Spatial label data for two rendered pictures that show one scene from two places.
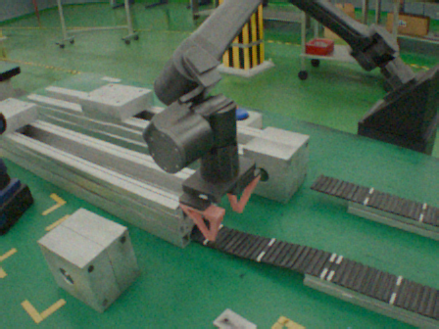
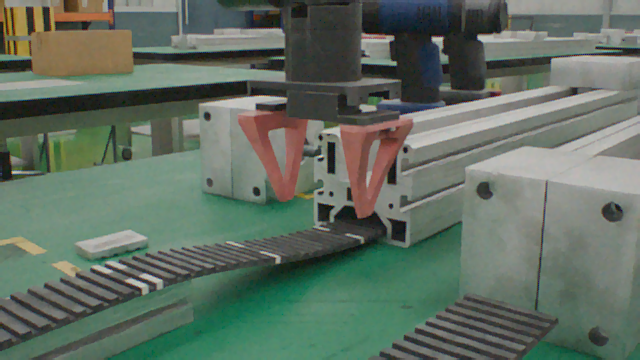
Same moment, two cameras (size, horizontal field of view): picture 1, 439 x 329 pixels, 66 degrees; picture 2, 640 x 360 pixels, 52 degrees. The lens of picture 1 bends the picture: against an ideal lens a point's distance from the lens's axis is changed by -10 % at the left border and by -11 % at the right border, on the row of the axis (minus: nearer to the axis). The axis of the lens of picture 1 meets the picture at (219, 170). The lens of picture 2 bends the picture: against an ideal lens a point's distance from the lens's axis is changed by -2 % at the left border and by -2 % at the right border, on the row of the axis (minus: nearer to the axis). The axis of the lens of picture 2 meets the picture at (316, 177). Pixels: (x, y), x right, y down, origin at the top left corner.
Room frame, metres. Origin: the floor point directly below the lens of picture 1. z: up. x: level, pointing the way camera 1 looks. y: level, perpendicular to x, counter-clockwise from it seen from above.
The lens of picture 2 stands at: (0.47, -0.50, 0.96)
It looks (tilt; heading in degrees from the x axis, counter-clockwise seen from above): 13 degrees down; 92
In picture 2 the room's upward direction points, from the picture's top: straight up
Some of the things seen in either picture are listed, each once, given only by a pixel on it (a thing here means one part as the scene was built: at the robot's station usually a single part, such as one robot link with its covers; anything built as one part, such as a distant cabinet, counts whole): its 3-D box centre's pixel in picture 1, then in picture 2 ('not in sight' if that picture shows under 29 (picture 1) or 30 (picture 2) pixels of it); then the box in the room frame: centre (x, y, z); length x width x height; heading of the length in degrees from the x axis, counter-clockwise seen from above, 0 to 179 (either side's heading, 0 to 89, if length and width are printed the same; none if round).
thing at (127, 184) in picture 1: (61, 156); (540, 130); (0.73, 0.36, 0.82); 0.80 x 0.10 x 0.09; 53
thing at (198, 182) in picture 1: (219, 161); (323, 54); (0.46, 0.00, 0.93); 0.10 x 0.07 x 0.07; 143
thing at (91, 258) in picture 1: (95, 254); (271, 147); (0.40, 0.19, 0.83); 0.11 x 0.10 x 0.10; 147
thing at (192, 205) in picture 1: (213, 211); (298, 145); (0.44, 0.01, 0.86); 0.07 x 0.07 x 0.09; 53
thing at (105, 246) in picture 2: (234, 326); (111, 245); (0.29, 0.00, 0.78); 0.05 x 0.03 x 0.01; 47
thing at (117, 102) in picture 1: (117, 106); not in sight; (0.88, 0.24, 0.87); 0.16 x 0.11 x 0.07; 53
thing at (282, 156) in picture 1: (279, 161); (587, 245); (0.62, -0.12, 0.83); 0.12 x 0.09 x 0.10; 143
